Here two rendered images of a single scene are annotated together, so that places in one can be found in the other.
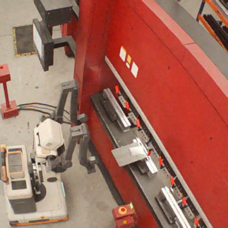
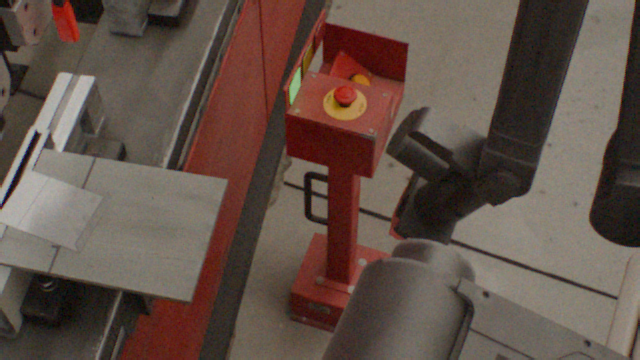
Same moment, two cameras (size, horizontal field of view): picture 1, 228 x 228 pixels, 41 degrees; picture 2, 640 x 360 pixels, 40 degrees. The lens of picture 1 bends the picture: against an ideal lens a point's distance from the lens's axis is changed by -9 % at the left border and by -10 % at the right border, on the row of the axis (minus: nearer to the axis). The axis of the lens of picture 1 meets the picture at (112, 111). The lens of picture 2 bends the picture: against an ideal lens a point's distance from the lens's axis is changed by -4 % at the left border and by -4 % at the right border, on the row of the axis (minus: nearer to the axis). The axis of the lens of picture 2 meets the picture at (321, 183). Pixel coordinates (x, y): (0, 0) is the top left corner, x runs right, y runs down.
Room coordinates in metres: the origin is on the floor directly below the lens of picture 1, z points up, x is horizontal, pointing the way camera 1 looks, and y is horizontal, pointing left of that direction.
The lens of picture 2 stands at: (1.85, 0.40, 1.95)
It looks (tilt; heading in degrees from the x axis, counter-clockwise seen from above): 55 degrees down; 225
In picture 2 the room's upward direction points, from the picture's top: straight up
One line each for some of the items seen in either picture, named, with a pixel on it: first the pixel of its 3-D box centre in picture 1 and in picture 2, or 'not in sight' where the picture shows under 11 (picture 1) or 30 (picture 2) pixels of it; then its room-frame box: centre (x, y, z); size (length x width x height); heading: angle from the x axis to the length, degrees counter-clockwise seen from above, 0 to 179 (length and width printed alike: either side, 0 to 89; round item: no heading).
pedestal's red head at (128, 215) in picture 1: (124, 215); (347, 93); (1.09, -0.29, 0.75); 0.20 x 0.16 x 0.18; 26
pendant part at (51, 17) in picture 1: (50, 30); not in sight; (2.48, 0.75, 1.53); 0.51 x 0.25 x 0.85; 34
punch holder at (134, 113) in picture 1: (137, 112); not in sight; (1.88, -0.21, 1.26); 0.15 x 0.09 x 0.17; 34
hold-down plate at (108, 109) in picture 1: (108, 109); not in sight; (2.16, 0.04, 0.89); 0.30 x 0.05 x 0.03; 34
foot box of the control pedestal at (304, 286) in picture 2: not in sight; (352, 288); (1.08, -0.26, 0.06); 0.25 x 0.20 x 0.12; 116
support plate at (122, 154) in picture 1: (128, 154); (111, 221); (1.61, -0.21, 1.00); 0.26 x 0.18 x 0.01; 124
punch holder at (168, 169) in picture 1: (170, 167); not in sight; (1.38, -0.54, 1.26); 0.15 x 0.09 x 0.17; 34
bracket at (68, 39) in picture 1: (66, 50); not in sight; (2.62, 0.61, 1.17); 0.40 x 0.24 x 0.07; 34
